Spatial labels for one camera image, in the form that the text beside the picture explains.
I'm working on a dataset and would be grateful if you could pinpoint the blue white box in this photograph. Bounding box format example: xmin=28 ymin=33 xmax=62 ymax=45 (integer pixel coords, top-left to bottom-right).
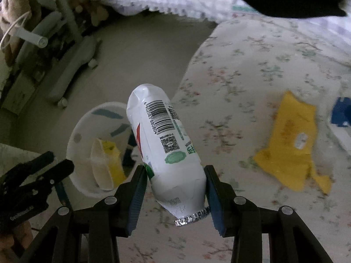
xmin=330 ymin=96 xmax=351 ymax=152

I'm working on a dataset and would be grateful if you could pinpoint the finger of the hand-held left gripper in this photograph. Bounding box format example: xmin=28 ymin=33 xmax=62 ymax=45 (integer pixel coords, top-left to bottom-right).
xmin=33 ymin=159 xmax=75 ymax=188
xmin=5 ymin=151 xmax=55 ymax=183

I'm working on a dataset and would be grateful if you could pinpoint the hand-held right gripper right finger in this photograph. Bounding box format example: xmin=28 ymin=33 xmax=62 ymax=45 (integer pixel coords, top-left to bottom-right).
xmin=203 ymin=165 xmax=333 ymax=263

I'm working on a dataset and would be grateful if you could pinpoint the white bin with blue marks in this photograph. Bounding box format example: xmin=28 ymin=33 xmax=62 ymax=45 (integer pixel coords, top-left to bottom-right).
xmin=66 ymin=102 xmax=143 ymax=199

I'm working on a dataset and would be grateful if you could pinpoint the floral tablecloth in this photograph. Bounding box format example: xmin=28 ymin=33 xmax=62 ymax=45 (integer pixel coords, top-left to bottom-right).
xmin=115 ymin=12 xmax=351 ymax=263

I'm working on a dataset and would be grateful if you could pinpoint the yellow wrapper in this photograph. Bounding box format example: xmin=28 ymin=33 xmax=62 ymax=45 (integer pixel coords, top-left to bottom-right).
xmin=252 ymin=90 xmax=333 ymax=195

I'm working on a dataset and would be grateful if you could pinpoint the person's left hand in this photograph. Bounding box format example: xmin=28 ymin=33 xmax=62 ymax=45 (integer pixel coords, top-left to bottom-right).
xmin=0 ymin=220 xmax=32 ymax=258

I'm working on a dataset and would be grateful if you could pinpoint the white ring holder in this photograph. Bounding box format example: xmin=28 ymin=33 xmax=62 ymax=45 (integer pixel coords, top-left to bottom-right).
xmin=0 ymin=12 xmax=49 ymax=53

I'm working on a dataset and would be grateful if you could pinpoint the white plastic bottle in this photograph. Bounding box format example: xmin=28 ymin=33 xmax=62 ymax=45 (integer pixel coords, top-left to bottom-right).
xmin=126 ymin=84 xmax=211 ymax=228

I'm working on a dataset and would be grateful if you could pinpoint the grey desk chair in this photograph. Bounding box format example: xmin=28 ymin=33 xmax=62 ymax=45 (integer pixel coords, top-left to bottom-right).
xmin=1 ymin=0 xmax=100 ymax=108

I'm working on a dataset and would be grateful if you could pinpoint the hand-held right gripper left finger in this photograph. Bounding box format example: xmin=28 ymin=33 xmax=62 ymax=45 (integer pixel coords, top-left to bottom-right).
xmin=20 ymin=165 xmax=149 ymax=263

